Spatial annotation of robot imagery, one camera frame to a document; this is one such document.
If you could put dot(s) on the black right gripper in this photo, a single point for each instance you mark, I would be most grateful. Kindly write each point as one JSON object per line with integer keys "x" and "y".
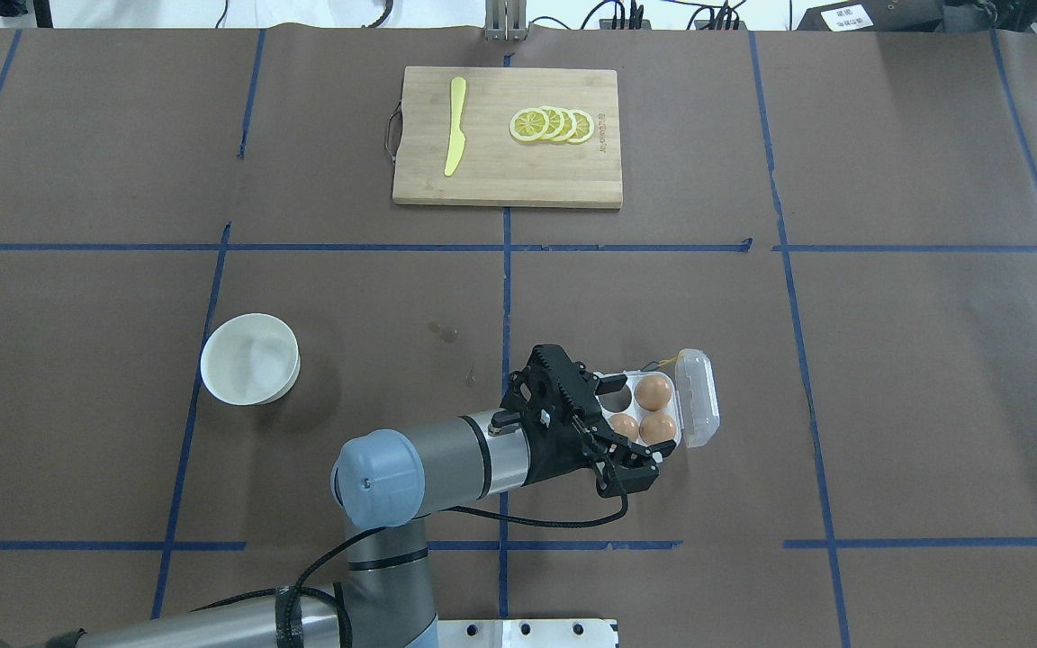
{"x": 551, "y": 459}

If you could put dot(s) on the brown egg from bowl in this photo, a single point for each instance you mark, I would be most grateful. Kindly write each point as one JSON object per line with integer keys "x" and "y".
{"x": 626, "y": 425}

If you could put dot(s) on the clear plastic egg box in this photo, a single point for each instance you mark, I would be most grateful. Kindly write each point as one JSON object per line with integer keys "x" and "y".
{"x": 694, "y": 405}

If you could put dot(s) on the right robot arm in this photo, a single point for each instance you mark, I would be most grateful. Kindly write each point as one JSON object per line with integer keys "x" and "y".
{"x": 375, "y": 589}

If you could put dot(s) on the brown egg back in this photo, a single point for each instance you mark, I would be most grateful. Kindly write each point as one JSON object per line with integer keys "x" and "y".
{"x": 656, "y": 428}

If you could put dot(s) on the brown egg front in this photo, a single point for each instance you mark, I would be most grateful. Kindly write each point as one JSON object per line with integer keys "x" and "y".
{"x": 654, "y": 392}

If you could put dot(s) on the bamboo cutting board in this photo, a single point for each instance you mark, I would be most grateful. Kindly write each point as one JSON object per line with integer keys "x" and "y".
{"x": 497, "y": 170}

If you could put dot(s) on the white bowl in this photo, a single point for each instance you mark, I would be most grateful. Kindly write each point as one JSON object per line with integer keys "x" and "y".
{"x": 250, "y": 360}

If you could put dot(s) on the yellow plastic knife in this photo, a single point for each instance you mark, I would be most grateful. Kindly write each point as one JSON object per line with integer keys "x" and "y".
{"x": 456, "y": 138}

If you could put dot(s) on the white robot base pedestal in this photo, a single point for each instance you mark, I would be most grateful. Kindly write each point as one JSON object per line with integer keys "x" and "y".
{"x": 556, "y": 632}

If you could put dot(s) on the aluminium frame post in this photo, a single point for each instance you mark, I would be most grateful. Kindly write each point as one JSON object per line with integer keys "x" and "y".
{"x": 506, "y": 20}

